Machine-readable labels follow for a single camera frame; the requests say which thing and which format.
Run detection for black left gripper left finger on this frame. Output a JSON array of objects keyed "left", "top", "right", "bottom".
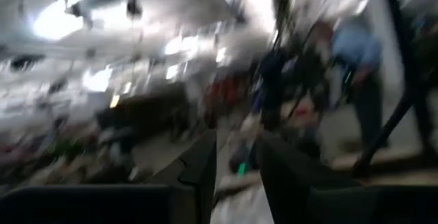
[{"left": 0, "top": 129, "right": 217, "bottom": 224}]

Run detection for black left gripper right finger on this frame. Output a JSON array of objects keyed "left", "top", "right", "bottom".
[{"left": 256, "top": 131, "right": 438, "bottom": 224}]

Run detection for person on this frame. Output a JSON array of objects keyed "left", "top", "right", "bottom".
[{"left": 330, "top": 11, "right": 389, "bottom": 149}]

